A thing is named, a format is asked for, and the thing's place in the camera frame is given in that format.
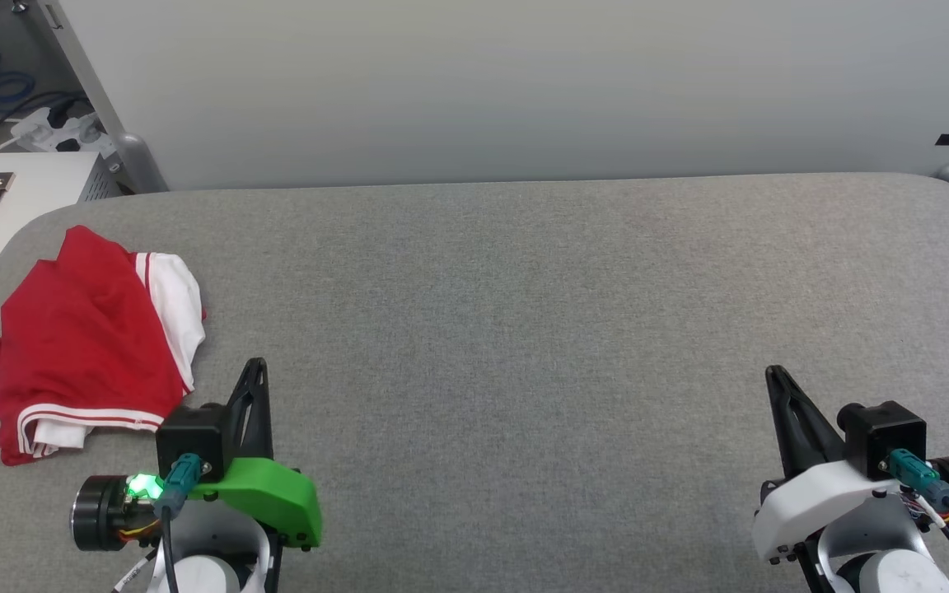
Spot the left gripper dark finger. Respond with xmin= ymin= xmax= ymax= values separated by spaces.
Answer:
xmin=226 ymin=357 xmax=275 ymax=472

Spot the grey metal frame post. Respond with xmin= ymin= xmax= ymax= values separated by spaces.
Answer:
xmin=40 ymin=0 xmax=171 ymax=195

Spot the right camera cable teal plug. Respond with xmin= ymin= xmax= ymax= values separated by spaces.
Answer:
xmin=886 ymin=449 xmax=949 ymax=571

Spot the camera cable teal plug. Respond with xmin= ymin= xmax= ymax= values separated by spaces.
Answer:
xmin=153 ymin=453 xmax=205 ymax=593
xmin=886 ymin=449 xmax=949 ymax=571

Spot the left camera cable teal plug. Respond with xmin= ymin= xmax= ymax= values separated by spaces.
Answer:
xmin=153 ymin=453 xmax=205 ymax=593

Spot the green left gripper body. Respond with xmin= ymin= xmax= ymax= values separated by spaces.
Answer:
xmin=71 ymin=455 xmax=324 ymax=553

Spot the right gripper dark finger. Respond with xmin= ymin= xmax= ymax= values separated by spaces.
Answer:
xmin=764 ymin=364 xmax=848 ymax=480

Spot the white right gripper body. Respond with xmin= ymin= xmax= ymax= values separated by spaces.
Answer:
xmin=752 ymin=455 xmax=949 ymax=566

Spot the red white basketball jersey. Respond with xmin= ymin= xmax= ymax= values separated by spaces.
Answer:
xmin=0 ymin=225 xmax=208 ymax=467

